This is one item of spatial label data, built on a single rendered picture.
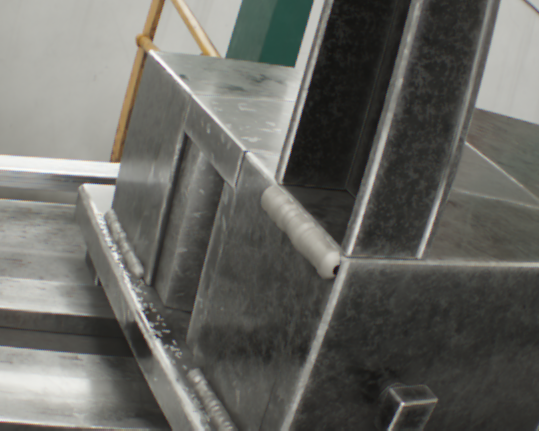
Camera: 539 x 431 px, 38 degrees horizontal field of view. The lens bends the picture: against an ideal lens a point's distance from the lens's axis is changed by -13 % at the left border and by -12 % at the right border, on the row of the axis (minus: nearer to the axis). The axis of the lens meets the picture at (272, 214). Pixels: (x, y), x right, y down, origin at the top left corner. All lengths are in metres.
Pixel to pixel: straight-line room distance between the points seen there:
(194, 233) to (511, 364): 0.16
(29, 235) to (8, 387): 0.19
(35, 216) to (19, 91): 1.67
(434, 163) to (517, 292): 0.08
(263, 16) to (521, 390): 0.77
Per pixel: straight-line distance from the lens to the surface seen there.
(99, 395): 0.40
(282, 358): 0.29
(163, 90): 0.42
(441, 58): 0.25
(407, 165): 0.25
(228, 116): 0.36
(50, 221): 0.58
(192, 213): 0.38
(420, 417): 0.30
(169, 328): 0.39
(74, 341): 0.46
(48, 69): 2.24
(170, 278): 0.40
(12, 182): 0.56
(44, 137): 2.31
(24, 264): 0.52
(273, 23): 1.03
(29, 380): 0.40
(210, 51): 0.85
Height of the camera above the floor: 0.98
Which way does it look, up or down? 21 degrees down
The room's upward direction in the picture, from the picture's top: 16 degrees clockwise
